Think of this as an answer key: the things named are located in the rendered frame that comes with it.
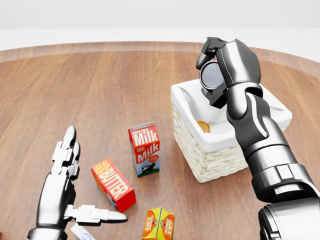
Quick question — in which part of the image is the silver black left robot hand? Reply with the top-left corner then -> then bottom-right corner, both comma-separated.
35,124 -> 129,230

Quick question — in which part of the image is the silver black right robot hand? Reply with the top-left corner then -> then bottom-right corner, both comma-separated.
195,36 -> 262,110

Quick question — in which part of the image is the dark round tin can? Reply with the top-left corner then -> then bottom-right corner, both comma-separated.
198,60 -> 226,90

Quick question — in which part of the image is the white woven basket with liner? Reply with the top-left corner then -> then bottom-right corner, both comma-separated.
170,78 -> 293,184

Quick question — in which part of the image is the white box with blue print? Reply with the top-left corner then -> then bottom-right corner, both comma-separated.
70,222 -> 97,240

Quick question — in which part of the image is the red orange butter box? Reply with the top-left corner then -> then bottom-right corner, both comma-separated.
90,157 -> 137,214

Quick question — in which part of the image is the tin can with orange lid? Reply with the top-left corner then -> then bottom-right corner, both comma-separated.
196,120 -> 212,134

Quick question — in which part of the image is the red white milk carton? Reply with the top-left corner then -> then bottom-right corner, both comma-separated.
127,121 -> 161,179

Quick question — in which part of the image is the orange juice carton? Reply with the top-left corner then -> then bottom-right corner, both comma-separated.
141,206 -> 176,240

